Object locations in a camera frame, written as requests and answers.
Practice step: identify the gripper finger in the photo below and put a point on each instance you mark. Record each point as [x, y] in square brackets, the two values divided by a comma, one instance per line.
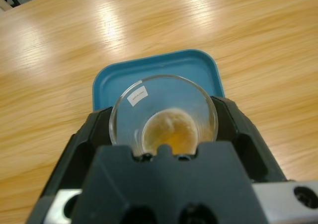
[79, 154]
[251, 147]

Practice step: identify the clear drinking glass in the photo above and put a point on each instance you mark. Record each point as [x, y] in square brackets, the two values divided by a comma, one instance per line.
[171, 132]

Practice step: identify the teal plastic tray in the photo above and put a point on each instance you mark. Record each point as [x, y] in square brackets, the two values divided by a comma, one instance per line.
[179, 65]

